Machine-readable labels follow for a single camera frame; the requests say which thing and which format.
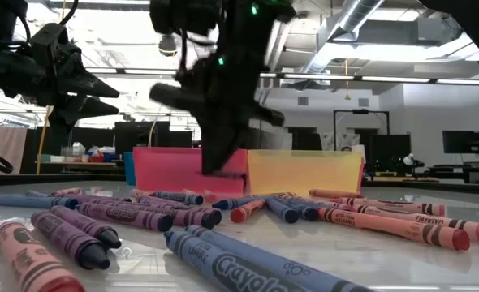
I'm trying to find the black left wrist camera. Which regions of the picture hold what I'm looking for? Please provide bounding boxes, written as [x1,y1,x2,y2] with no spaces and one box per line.
[30,22,71,58]

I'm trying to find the black computer monitor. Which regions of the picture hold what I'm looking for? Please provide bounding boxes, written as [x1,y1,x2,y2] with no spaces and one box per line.
[442,130,479,155]

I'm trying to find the pink crayon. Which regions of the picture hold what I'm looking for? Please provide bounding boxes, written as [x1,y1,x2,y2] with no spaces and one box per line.
[349,204,479,244]

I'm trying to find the large teal plastic bin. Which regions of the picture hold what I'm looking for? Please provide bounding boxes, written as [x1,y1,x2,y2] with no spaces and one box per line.
[123,152,136,187]

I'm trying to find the yellow cable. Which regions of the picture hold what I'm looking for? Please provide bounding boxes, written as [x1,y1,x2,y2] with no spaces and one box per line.
[35,105,54,175]

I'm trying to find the wooden shelf table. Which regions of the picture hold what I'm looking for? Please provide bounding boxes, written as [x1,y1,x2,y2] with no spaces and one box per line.
[35,160,126,175]

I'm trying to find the silver spiral ventilation duct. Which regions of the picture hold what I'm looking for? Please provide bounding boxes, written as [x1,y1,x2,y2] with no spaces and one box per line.
[304,0,386,78]

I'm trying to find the black cabinet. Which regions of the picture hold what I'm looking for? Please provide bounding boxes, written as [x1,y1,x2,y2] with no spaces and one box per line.
[365,134,412,176]

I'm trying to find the pink cloth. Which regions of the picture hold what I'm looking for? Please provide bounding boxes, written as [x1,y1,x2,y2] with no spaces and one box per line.
[0,124,28,175]

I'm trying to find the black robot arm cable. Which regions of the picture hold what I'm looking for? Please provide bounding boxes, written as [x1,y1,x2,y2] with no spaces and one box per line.
[58,0,80,26]

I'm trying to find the small yellow plastic bin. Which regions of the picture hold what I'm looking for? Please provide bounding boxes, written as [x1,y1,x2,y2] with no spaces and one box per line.
[246,149,365,196]

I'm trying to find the small pink plastic bin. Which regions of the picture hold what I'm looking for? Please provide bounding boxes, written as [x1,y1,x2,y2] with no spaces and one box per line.
[132,146,248,195]

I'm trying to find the LED light bar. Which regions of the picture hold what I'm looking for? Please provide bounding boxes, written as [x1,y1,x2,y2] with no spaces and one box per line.
[83,67,479,87]

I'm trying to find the black metal stand frame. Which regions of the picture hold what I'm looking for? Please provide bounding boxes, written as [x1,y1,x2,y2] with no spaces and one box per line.
[333,108,391,153]

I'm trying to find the black partition panels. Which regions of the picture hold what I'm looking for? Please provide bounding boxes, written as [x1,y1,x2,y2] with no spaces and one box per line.
[22,120,195,165]

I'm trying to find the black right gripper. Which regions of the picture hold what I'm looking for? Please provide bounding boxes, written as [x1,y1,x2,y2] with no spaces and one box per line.
[148,40,286,178]

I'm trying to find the brownish orange crayon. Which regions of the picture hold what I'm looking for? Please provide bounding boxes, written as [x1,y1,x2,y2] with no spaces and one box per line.
[309,188,365,200]

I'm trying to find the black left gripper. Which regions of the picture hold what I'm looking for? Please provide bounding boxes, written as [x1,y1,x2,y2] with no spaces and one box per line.
[0,46,121,135]

